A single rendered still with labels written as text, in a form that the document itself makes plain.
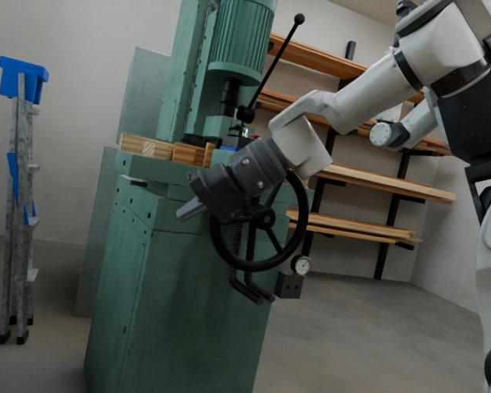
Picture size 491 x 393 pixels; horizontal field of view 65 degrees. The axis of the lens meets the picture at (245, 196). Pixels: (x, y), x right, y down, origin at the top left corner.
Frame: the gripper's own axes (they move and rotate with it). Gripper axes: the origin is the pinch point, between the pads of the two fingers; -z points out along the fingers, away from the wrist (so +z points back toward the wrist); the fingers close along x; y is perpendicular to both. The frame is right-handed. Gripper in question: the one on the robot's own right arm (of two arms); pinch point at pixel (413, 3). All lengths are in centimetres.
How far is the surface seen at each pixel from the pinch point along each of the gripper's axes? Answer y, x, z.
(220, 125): 24, 48, 60
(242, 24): 14, 53, 32
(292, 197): 18, 21, 76
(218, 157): 14, 50, 74
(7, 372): 91, 81, 156
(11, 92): 90, 113, 54
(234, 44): 15, 54, 38
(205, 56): 33, 57, 35
